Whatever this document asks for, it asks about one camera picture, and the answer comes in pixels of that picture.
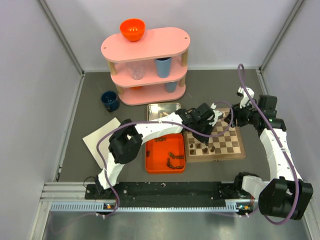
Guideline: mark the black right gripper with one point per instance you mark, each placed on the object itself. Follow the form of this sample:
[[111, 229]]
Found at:
[[237, 113]]

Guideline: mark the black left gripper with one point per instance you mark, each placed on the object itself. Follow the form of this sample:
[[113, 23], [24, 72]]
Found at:
[[209, 127]]

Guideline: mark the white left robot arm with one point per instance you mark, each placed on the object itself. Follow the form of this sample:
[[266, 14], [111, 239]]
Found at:
[[122, 144]]

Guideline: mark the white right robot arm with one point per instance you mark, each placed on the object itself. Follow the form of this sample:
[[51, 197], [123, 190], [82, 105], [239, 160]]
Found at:
[[286, 194]]

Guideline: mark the wooden chess board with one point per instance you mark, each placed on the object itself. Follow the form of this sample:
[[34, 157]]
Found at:
[[228, 146]]

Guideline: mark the blue cup bottom shelf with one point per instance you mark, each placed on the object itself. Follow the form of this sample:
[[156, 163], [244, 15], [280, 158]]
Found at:
[[170, 87]]

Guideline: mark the blue cup shelf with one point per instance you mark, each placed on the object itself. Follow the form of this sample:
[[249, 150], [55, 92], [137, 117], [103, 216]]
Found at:
[[170, 87], [163, 66]]

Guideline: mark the orange tin box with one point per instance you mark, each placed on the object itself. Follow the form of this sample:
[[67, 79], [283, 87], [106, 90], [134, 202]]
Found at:
[[165, 155]]

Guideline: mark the blue cup middle shelf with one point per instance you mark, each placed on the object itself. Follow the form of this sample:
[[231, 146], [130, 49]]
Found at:
[[163, 66]]

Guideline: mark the pink three-tier shelf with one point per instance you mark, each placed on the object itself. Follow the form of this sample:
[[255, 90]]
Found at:
[[155, 44]]

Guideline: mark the clear glass cup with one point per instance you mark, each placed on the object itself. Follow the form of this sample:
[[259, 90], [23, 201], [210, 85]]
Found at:
[[137, 69]]

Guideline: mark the dark blue mug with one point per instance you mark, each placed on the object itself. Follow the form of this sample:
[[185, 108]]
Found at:
[[110, 101]]

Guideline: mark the white paper sheet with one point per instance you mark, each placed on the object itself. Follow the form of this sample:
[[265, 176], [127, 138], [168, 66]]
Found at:
[[92, 139]]

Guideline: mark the orange bowl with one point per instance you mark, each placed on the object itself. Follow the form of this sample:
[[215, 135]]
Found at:
[[132, 29]]

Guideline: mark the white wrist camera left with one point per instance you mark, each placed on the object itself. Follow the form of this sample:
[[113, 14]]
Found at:
[[215, 116]]

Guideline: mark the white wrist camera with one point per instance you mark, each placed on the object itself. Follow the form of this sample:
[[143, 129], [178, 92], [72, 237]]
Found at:
[[247, 94], [215, 116]]

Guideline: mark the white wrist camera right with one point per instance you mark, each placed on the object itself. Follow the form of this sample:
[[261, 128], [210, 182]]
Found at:
[[247, 94]]

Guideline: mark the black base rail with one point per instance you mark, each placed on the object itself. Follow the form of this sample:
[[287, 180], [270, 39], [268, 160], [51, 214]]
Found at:
[[179, 194]]

